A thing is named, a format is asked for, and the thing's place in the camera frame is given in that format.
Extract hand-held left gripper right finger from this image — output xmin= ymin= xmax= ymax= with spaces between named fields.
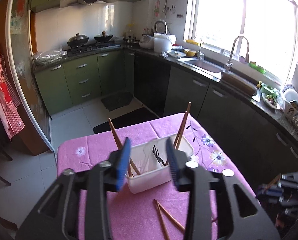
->
xmin=165 ymin=138 xmax=281 ymax=240

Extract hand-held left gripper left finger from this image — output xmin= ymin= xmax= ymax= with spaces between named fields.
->
xmin=15 ymin=137 xmax=132 ymax=240

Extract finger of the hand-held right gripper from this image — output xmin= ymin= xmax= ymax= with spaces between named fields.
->
xmin=258 ymin=184 xmax=283 ymax=198

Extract wooden chopstick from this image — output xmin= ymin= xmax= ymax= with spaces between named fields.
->
xmin=153 ymin=199 xmax=170 ymax=240
xmin=266 ymin=174 xmax=282 ymax=189
xmin=175 ymin=102 xmax=192 ymax=149
xmin=108 ymin=118 xmax=141 ymax=176
xmin=173 ymin=111 xmax=189 ymax=147
xmin=156 ymin=201 xmax=186 ymax=231

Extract white plastic utensil holder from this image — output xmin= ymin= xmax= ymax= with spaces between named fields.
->
xmin=126 ymin=133 xmax=195 ymax=195

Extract black plastic fork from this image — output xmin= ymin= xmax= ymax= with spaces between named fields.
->
xmin=151 ymin=144 xmax=167 ymax=167

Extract purple floral tablecloth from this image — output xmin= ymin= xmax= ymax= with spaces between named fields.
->
xmin=57 ymin=112 xmax=242 ymax=240

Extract large dark floor mat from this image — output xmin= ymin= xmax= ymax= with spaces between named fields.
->
xmin=93 ymin=107 xmax=161 ymax=134

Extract small dark floor mat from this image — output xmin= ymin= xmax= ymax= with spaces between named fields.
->
xmin=101 ymin=92 xmax=134 ymax=112

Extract dark lower cabinets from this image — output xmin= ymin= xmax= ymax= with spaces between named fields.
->
xmin=134 ymin=52 xmax=298 ymax=193

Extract plate of food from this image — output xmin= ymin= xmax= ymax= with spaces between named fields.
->
xmin=262 ymin=92 xmax=282 ymax=109

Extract green lower cabinets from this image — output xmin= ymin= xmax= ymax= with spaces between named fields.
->
xmin=34 ymin=50 xmax=135 ymax=115

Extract white plates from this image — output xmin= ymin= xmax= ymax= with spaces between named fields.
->
xmin=282 ymin=84 xmax=298 ymax=105

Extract green container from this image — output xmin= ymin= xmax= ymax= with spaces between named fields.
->
xmin=260 ymin=84 xmax=275 ymax=94

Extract wooden cutting board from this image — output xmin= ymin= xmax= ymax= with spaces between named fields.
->
xmin=220 ymin=72 xmax=257 ymax=97

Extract steel sink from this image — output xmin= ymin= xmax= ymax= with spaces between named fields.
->
xmin=178 ymin=57 xmax=226 ymax=73

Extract white dish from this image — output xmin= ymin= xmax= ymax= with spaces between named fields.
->
xmin=168 ymin=50 xmax=186 ymax=58

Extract small steel faucet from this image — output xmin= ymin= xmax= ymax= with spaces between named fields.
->
xmin=198 ymin=37 xmax=206 ymax=60

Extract gas stove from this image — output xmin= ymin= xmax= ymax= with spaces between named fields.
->
xmin=66 ymin=42 xmax=121 ymax=55

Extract white plastic bucket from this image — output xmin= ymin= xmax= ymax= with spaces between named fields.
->
xmin=153 ymin=33 xmax=176 ymax=53

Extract large steel faucet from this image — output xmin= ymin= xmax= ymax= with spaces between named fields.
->
xmin=225 ymin=35 xmax=250 ymax=73

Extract white rice cooker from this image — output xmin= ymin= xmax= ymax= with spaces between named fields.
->
xmin=139 ymin=20 xmax=167 ymax=50

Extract black open wok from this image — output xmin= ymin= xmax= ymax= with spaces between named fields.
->
xmin=93 ymin=31 xmax=114 ymax=42

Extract clear plastic bag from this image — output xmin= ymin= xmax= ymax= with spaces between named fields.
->
xmin=32 ymin=49 xmax=68 ymax=65

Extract black wok with lid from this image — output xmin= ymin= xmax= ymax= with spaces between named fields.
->
xmin=67 ymin=33 xmax=89 ymax=47

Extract red checked apron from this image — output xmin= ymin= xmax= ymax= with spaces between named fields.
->
xmin=0 ymin=17 xmax=25 ymax=140

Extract wooden framed glass door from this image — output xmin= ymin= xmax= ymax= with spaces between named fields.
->
xmin=0 ymin=0 xmax=52 ymax=154

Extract window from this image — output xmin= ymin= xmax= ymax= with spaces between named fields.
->
xmin=184 ymin=0 xmax=298 ymax=85

